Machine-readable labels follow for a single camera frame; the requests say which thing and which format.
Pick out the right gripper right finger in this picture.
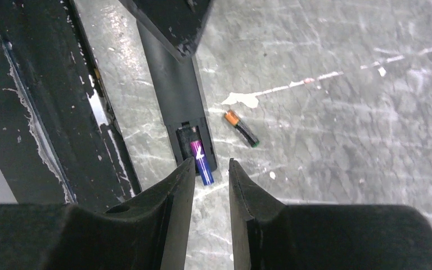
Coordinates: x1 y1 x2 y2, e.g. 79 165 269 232
228 159 432 269

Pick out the black gold AAA battery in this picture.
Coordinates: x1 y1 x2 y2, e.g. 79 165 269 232
224 110 259 148

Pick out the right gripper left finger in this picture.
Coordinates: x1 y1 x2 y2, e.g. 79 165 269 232
0 158 195 269

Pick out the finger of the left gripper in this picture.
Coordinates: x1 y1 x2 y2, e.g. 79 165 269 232
120 0 214 61

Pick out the blue AAA battery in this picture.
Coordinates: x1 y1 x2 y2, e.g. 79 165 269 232
190 140 214 186

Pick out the black remote control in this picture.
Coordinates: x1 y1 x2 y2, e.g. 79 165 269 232
137 22 218 172

